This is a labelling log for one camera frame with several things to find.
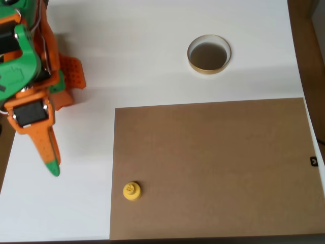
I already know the small yellow plastic piece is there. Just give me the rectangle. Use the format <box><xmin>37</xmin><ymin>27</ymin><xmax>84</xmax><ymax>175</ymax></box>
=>
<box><xmin>122</xmin><ymin>181</ymin><xmax>142</xmax><ymax>203</ymax></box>

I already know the round clear shallow dish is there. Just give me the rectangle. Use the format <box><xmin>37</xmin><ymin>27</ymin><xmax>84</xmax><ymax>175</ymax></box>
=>
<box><xmin>187</xmin><ymin>34</ymin><xmax>232</xmax><ymax>75</ymax></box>

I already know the large white base panel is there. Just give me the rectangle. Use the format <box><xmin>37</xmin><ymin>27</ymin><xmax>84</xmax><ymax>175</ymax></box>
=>
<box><xmin>0</xmin><ymin>0</ymin><xmax>325</xmax><ymax>242</ymax></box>

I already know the brown fibreboard panel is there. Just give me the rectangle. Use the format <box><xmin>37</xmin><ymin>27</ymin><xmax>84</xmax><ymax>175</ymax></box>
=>
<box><xmin>109</xmin><ymin>97</ymin><xmax>325</xmax><ymax>240</ymax></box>

